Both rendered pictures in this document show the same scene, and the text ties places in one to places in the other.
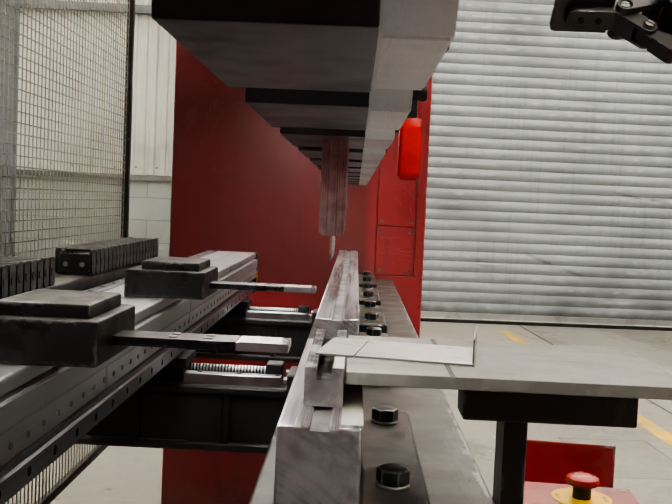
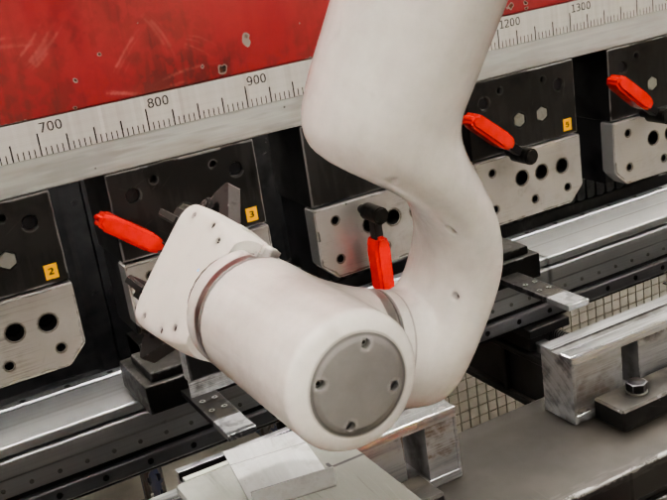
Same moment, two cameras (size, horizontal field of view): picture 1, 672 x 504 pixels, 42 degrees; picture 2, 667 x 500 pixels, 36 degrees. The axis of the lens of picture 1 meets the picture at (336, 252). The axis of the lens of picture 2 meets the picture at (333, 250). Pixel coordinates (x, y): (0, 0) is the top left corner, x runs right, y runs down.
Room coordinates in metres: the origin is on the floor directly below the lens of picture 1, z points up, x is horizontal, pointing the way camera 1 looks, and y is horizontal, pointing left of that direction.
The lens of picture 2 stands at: (0.40, -0.93, 1.54)
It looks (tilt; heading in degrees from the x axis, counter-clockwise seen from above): 19 degrees down; 63
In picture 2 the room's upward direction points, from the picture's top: 9 degrees counter-clockwise
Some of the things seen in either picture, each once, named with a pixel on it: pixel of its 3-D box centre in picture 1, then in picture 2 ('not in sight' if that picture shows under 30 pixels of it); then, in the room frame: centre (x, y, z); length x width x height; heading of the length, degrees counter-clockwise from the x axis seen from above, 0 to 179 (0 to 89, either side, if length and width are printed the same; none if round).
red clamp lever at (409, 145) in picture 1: (404, 131); (375, 248); (0.89, -0.06, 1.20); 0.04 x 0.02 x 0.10; 89
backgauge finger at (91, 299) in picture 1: (140, 328); (199, 387); (0.75, 0.17, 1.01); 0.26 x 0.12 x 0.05; 89
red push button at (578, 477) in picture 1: (582, 488); not in sight; (1.04, -0.31, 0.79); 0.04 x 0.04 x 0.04
